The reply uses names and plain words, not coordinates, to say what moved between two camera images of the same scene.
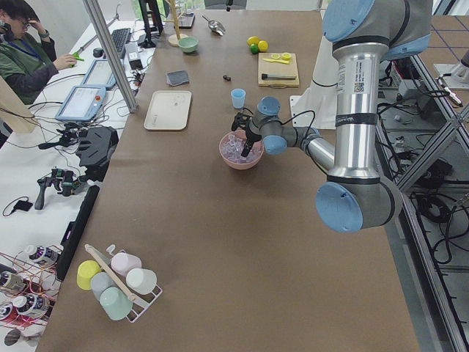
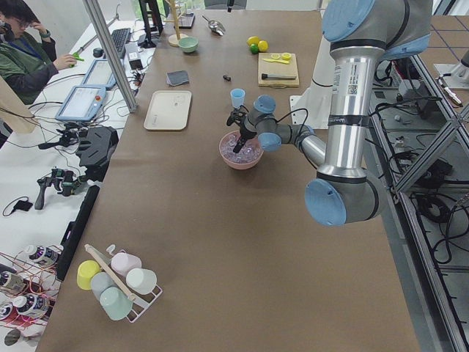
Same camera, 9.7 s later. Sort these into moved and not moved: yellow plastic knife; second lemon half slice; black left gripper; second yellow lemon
Moved: black left gripper
Not moved: second yellow lemon; second lemon half slice; yellow plastic knife
